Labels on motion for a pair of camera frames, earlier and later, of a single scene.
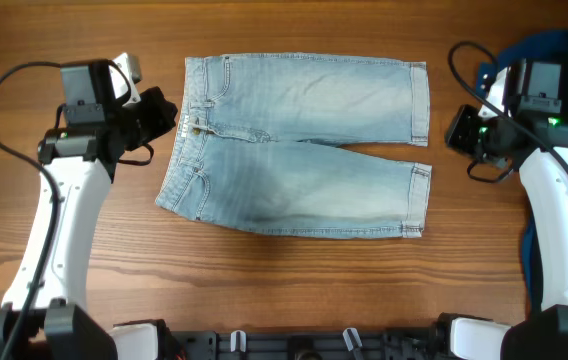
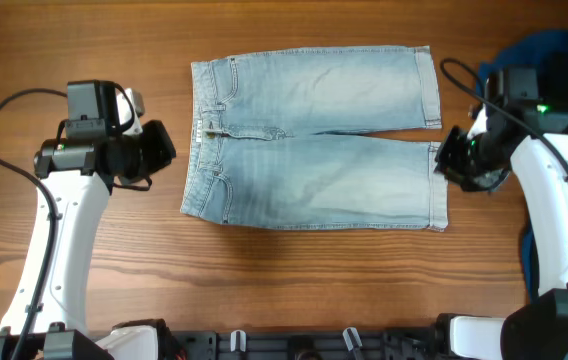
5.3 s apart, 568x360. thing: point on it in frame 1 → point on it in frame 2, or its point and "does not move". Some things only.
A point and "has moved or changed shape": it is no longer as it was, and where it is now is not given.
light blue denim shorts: (245, 155) has moved or changed shape
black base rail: (376, 345) does not move
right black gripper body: (464, 131) → (458, 159)
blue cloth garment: (551, 46) does not move
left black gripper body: (145, 120) → (146, 152)
